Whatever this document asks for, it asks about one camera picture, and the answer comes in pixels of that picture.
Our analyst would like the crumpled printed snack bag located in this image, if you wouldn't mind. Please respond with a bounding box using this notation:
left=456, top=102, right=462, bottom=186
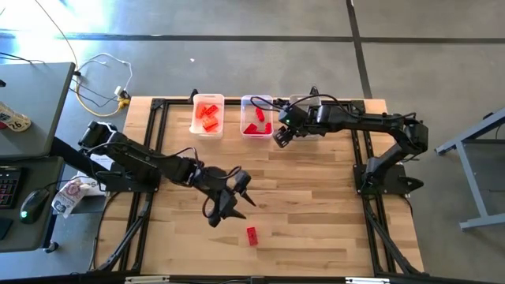
left=50, top=177, right=92, bottom=219

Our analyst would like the dark grey desk top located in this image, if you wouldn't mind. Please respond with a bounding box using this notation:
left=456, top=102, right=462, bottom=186
left=0, top=155, right=66, bottom=253

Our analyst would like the grey metal table frame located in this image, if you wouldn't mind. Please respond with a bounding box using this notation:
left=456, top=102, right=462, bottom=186
left=433, top=106, right=505, bottom=232

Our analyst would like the black keyboard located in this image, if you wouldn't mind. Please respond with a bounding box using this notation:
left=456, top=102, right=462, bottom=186
left=0, top=167, right=23, bottom=210

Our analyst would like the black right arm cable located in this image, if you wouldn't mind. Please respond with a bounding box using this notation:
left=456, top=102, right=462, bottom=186
left=249, top=93, right=358, bottom=119

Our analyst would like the white labelled bottle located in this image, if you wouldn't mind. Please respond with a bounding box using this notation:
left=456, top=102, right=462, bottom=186
left=0, top=101, right=32, bottom=133

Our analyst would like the black aluminium rig frame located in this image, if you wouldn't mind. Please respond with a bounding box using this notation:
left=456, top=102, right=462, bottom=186
left=92, top=96, right=425, bottom=284

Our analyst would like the silver metal bracket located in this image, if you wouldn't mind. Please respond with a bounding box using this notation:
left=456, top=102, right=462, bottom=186
left=345, top=277, right=391, bottom=284
left=125, top=275, right=170, bottom=284

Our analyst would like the clear plastic bin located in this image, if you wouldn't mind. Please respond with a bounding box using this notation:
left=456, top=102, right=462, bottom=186
left=240, top=94, right=275, bottom=139

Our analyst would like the yellow cable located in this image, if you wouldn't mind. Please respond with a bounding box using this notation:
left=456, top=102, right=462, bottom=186
left=34, top=0, right=131, bottom=118

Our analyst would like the white cable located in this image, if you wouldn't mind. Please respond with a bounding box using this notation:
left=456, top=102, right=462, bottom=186
left=74, top=52, right=133, bottom=95

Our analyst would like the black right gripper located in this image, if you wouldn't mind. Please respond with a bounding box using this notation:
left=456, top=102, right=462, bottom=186
left=272, top=104, right=316, bottom=148

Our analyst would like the black computer mouse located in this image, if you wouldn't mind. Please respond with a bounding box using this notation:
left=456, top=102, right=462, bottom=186
left=19, top=188, right=51, bottom=225

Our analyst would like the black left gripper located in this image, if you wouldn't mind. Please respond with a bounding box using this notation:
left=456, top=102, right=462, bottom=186
left=199, top=167, right=257, bottom=228

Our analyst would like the white plastic bin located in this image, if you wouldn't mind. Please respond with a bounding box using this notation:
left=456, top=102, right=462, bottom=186
left=289, top=93, right=323, bottom=142
left=190, top=93, right=226, bottom=140

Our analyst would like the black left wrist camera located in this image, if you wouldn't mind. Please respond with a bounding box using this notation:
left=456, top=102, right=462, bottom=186
left=233, top=169, right=253, bottom=191

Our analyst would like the black desk support bar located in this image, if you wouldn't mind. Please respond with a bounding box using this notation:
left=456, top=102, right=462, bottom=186
left=50, top=136, right=100, bottom=178

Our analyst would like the black floor cable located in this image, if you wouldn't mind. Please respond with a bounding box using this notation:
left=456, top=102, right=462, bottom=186
left=69, top=77, right=119, bottom=110
left=0, top=50, right=47, bottom=66

